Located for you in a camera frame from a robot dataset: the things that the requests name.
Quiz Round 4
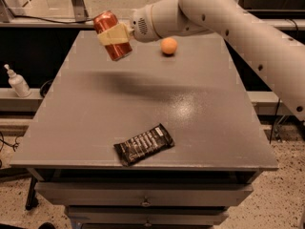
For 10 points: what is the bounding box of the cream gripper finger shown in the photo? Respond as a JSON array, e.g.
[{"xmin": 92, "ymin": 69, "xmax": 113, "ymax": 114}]
[{"xmin": 97, "ymin": 23, "xmax": 133, "ymax": 46}]

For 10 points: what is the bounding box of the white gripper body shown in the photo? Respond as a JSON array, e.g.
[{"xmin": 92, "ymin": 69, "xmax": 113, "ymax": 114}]
[{"xmin": 130, "ymin": 2, "xmax": 167, "ymax": 43}]

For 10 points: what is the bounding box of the red coke can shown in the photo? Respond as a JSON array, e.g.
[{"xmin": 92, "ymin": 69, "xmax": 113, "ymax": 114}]
[{"xmin": 93, "ymin": 10, "xmax": 132, "ymax": 61}]

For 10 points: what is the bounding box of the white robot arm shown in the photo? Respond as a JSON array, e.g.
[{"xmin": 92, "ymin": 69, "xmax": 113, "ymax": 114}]
[{"xmin": 93, "ymin": 0, "xmax": 305, "ymax": 121}]

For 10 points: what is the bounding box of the orange fruit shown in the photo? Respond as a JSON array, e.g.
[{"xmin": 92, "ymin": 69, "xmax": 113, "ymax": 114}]
[{"xmin": 160, "ymin": 37, "xmax": 177, "ymax": 55}]

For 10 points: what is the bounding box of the grey drawer cabinet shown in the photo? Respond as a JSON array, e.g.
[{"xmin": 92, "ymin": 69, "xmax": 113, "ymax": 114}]
[{"xmin": 11, "ymin": 31, "xmax": 277, "ymax": 229}]

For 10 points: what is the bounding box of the black snack bar wrapper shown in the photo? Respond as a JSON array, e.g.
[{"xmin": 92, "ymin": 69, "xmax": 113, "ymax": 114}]
[{"xmin": 113, "ymin": 124, "xmax": 174, "ymax": 166}]

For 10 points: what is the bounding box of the white pump bottle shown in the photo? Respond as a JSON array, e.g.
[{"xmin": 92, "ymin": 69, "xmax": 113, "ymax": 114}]
[{"xmin": 4, "ymin": 64, "xmax": 31, "ymax": 97}]

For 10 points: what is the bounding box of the top grey drawer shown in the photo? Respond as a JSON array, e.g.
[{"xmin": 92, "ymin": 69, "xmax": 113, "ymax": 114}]
[{"xmin": 35, "ymin": 182, "xmax": 253, "ymax": 207}]

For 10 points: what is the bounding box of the grey drawer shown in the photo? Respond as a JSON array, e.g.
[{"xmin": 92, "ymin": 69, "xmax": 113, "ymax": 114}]
[
  {"xmin": 35, "ymin": 182, "xmax": 253, "ymax": 207},
  {"xmin": 65, "ymin": 206, "xmax": 229, "ymax": 226}
]

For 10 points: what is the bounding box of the left metal frame post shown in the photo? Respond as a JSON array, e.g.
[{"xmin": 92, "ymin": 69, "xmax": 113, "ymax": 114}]
[{"xmin": 71, "ymin": 0, "xmax": 89, "ymax": 23}]

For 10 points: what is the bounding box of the black cable on ledge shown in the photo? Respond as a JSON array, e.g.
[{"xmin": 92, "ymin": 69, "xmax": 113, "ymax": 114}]
[{"xmin": 6, "ymin": 8, "xmax": 96, "ymax": 25}]

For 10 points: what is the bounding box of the black cable on floor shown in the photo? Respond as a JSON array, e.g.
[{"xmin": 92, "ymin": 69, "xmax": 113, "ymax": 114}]
[{"xmin": 0, "ymin": 131, "xmax": 23, "ymax": 170}]

